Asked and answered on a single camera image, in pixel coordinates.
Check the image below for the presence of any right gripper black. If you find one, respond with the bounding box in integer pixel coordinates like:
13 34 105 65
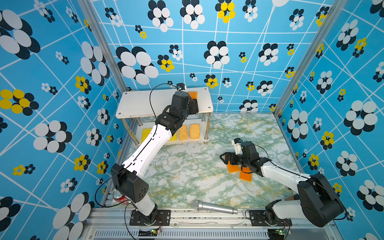
219 152 251 168

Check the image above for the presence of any orange sponge front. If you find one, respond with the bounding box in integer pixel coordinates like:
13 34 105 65
239 167 252 182

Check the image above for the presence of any orange sponge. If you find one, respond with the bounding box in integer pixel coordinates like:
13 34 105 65
188 91 198 100
239 167 252 182
227 163 240 174

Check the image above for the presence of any tan porous sponge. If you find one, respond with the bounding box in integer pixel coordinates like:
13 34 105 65
179 125 189 141
190 124 201 140

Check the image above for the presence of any yellow sponge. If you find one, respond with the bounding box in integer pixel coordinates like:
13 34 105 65
141 128 152 143
169 133 178 142

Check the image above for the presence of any orange sponge back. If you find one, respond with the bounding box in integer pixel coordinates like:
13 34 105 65
188 91 198 100

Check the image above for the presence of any yellow sponge back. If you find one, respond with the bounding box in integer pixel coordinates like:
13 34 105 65
141 128 152 143

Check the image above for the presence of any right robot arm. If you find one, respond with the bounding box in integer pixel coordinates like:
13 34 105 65
220 138 347 228

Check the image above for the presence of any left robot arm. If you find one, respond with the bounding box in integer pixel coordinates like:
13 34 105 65
111 91 192 223

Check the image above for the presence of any white two-tier shelf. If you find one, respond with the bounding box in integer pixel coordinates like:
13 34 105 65
116 87 214 147

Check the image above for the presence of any silver microphone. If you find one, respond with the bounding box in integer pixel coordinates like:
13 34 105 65
192 200 238 215

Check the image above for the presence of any circuit board right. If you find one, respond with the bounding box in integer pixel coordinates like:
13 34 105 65
268 229 287 240

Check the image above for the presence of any red soda can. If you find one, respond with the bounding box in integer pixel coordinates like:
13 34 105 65
113 190 126 203

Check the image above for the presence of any green circuit board left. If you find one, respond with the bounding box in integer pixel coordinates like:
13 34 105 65
138 229 162 237

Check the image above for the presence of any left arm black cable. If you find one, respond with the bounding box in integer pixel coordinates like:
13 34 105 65
149 83 178 121

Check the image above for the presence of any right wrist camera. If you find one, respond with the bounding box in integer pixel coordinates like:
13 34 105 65
232 138 243 155

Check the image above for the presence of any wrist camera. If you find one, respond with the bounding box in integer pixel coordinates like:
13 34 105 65
232 138 243 155
176 83 186 91

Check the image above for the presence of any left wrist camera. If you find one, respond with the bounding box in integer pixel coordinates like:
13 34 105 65
176 83 186 91

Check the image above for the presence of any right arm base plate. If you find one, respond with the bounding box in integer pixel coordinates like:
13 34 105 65
245 210 293 228

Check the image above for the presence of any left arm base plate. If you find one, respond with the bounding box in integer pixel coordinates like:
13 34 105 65
129 210 171 226

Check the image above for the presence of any aluminium front rail frame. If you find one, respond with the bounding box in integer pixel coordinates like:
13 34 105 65
81 208 342 240

